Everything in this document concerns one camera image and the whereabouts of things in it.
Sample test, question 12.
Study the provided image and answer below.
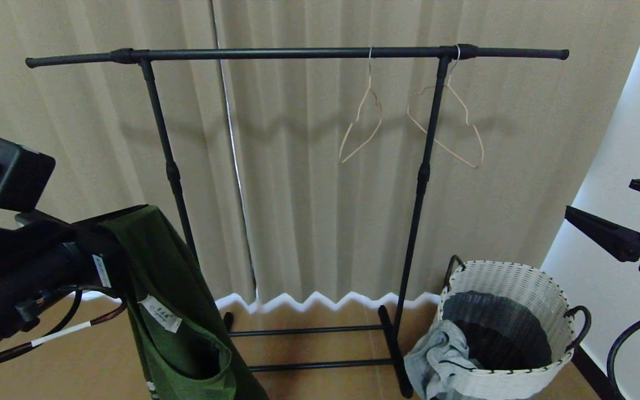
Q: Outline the black clothes rack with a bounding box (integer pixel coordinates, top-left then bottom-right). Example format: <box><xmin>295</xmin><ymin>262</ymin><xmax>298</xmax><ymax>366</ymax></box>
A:
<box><xmin>24</xmin><ymin>43</ymin><xmax>571</xmax><ymax>399</ymax></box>

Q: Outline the pale grey garment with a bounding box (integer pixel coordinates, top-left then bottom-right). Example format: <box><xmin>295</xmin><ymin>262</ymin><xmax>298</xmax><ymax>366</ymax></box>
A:
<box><xmin>403</xmin><ymin>319</ymin><xmax>484</xmax><ymax>400</ymax></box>

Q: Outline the green sleeveless shirt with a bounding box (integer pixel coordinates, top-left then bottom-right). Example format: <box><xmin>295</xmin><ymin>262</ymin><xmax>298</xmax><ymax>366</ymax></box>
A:
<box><xmin>98</xmin><ymin>204</ymin><xmax>269</xmax><ymax>400</ymax></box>

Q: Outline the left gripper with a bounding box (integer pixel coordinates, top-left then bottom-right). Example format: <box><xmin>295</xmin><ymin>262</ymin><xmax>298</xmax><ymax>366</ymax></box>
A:
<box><xmin>0</xmin><ymin>214</ymin><xmax>132</xmax><ymax>346</ymax></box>

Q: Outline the white laundry basket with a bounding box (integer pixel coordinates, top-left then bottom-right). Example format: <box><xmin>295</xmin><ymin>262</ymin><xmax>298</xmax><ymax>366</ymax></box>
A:
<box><xmin>434</xmin><ymin>254</ymin><xmax>593</xmax><ymax>400</ymax></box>

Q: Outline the beige curtain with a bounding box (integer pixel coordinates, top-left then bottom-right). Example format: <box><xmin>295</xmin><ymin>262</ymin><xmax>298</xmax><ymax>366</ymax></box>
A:
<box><xmin>0</xmin><ymin>0</ymin><xmax>640</xmax><ymax>305</ymax></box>

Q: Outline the pink clothes hanger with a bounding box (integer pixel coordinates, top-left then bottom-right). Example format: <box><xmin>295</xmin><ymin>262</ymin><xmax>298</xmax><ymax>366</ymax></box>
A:
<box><xmin>407</xmin><ymin>44</ymin><xmax>486</xmax><ymax>169</ymax></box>
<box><xmin>338</xmin><ymin>47</ymin><xmax>384</xmax><ymax>164</ymax></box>

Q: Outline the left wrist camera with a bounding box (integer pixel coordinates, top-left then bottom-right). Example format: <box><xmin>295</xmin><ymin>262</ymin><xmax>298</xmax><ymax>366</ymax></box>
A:
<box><xmin>0</xmin><ymin>135</ymin><xmax>57</xmax><ymax>231</ymax></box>

